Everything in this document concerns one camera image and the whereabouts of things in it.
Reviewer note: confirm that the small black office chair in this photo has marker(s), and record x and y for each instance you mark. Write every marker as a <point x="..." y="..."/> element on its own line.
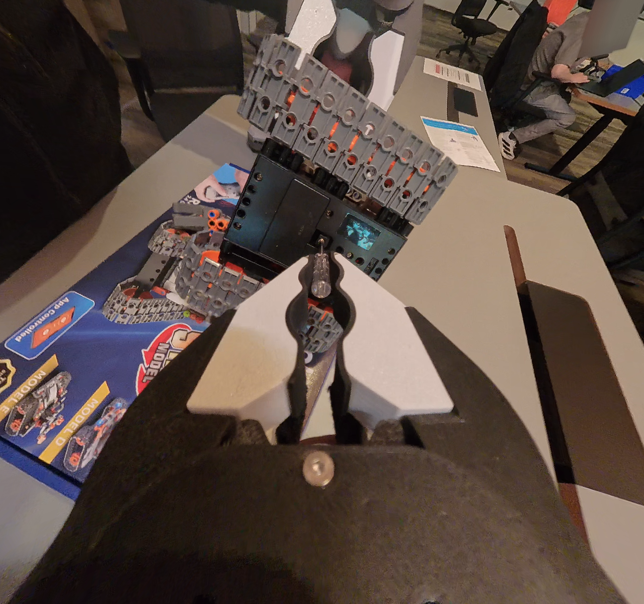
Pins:
<point x="473" y="5"/>

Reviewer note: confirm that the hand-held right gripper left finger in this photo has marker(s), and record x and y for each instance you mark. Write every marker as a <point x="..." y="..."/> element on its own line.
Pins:
<point x="242" y="363"/>

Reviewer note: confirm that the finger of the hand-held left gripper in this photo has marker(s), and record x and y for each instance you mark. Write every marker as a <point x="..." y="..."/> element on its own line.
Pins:
<point x="302" y="15"/>
<point x="400" y="51"/>

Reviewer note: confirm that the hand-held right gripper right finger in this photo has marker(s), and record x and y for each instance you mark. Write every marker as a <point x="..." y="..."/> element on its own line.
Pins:
<point x="397" y="363"/>

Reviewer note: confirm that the large black office chair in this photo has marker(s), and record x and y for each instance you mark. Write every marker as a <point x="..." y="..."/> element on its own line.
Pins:
<point x="513" y="61"/>

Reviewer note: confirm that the white blue printed sheet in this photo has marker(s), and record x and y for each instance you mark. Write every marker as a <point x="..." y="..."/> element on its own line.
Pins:
<point x="461" y="143"/>

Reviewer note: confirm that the tracked building-block toy robot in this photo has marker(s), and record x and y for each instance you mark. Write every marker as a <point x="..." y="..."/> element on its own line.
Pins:
<point x="302" y="202"/>

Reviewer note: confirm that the grey desk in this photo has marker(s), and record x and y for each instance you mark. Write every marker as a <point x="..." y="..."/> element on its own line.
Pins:
<point x="473" y="252"/>

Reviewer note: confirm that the blue robot kit box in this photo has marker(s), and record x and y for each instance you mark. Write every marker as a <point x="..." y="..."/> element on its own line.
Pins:
<point x="91" y="352"/>

